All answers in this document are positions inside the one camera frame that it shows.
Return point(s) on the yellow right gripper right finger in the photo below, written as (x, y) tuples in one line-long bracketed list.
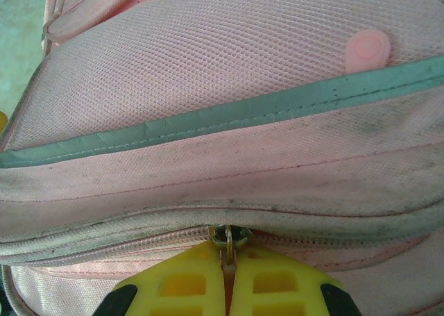
[(277, 288)]

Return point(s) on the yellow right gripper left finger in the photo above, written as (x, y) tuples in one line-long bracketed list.
[(180, 288)]

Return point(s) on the pink school backpack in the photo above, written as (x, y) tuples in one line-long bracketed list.
[(225, 104)]

